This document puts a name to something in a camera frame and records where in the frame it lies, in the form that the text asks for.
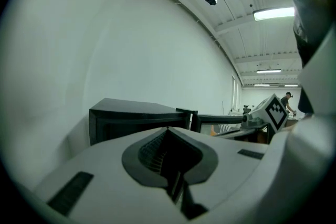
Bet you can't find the large ceiling light panel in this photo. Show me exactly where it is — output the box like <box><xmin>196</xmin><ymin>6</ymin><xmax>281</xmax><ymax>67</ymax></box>
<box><xmin>253</xmin><ymin>7</ymin><xmax>296</xmax><ymax>22</ymax></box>

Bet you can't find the large black open box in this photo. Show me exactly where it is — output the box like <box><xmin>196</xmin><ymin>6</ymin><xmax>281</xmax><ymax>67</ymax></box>
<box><xmin>88</xmin><ymin>98</ymin><xmax>198</xmax><ymax>146</ymax></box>

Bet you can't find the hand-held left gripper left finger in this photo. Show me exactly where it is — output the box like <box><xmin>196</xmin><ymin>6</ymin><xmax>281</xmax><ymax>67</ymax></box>
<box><xmin>33</xmin><ymin>127</ymin><xmax>190</xmax><ymax>224</ymax></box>

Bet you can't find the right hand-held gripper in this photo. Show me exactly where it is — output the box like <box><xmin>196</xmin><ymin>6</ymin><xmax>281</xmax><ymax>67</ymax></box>
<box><xmin>240</xmin><ymin>93</ymin><xmax>289</xmax><ymax>137</ymax></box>

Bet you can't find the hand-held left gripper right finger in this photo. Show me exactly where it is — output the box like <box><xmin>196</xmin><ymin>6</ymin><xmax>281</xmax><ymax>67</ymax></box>
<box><xmin>161</xmin><ymin>127</ymin><xmax>271</xmax><ymax>220</ymax></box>

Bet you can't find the striped object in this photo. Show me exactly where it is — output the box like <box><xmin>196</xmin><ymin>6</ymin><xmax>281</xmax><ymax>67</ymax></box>
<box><xmin>218</xmin><ymin>124</ymin><xmax>238</xmax><ymax>135</ymax></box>

